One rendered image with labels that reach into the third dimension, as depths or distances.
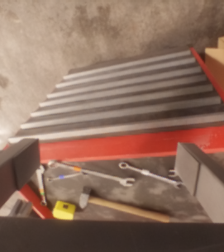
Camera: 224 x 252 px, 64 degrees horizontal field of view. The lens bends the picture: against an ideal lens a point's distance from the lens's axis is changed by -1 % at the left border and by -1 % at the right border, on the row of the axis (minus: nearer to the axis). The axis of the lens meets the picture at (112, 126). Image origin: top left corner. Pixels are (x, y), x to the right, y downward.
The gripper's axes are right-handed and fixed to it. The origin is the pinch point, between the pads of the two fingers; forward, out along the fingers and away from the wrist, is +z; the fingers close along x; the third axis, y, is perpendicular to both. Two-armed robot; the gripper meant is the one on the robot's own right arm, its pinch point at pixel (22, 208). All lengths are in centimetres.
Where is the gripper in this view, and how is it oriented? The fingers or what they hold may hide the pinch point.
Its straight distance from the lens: 65.4
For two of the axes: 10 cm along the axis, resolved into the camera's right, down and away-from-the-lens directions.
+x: -9.8, -2.2, 0.2
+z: 1.5, -6.1, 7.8
